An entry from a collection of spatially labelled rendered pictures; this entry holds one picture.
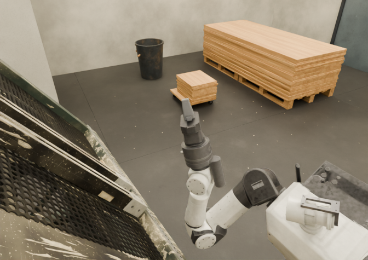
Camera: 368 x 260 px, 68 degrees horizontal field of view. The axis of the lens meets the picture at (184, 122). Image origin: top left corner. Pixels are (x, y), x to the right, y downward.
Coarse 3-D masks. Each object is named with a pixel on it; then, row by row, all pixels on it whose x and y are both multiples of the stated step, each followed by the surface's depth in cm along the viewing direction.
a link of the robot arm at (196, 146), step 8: (184, 120) 79; (192, 120) 78; (184, 128) 75; (192, 128) 74; (200, 128) 76; (184, 136) 78; (192, 136) 77; (200, 136) 77; (184, 144) 83; (192, 144) 80; (200, 144) 80; (208, 144) 80; (184, 152) 81; (192, 152) 79; (200, 152) 79; (208, 152) 81; (192, 160) 80
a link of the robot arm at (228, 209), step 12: (228, 192) 99; (216, 204) 99; (228, 204) 95; (240, 204) 93; (216, 216) 96; (228, 216) 95; (240, 216) 97; (216, 228) 95; (204, 240) 94; (216, 240) 97
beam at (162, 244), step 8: (88, 128) 201; (88, 136) 194; (96, 144) 185; (104, 144) 199; (96, 152) 180; (104, 152) 176; (104, 160) 171; (112, 168) 164; (120, 168) 174; (136, 192) 154; (144, 200) 152; (144, 216) 134; (144, 224) 131; (152, 224) 129; (160, 224) 138; (152, 232) 127; (160, 232) 126; (152, 240) 124; (160, 240) 122; (160, 248) 120; (168, 248) 119; (176, 248) 125; (168, 256) 117; (176, 256) 115; (184, 256) 124
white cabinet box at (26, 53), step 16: (0, 0) 326; (16, 0) 334; (0, 16) 334; (16, 16) 341; (32, 16) 349; (0, 32) 341; (16, 32) 349; (32, 32) 357; (0, 48) 349; (16, 48) 357; (32, 48) 366; (16, 64) 366; (32, 64) 375; (32, 80) 385; (48, 80) 394
